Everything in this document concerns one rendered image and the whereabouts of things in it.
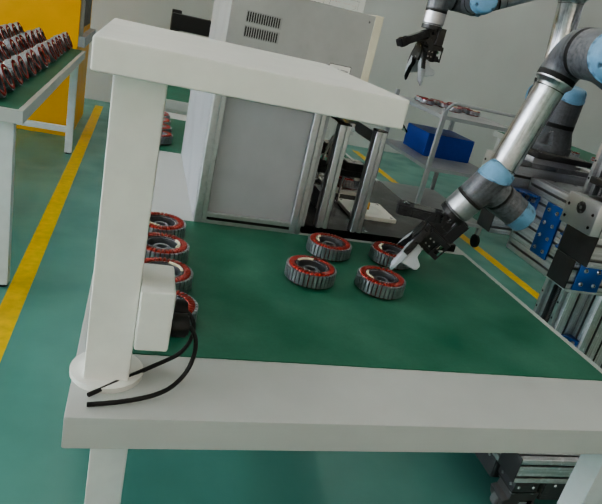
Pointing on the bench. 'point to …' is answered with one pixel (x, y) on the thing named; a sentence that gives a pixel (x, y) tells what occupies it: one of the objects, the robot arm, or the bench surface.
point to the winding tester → (301, 31)
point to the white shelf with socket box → (130, 106)
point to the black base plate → (380, 231)
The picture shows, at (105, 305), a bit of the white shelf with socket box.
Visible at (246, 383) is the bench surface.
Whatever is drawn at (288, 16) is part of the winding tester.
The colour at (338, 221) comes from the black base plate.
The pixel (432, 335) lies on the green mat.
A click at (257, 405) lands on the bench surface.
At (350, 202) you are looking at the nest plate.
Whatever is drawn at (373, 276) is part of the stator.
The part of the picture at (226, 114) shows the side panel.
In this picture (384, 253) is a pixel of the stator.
